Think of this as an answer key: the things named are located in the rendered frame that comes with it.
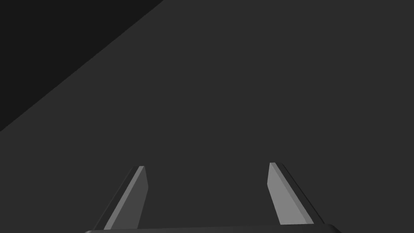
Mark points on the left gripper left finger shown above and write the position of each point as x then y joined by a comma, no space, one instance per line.
129,204

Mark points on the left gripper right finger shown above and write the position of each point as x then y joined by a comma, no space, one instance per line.
288,200

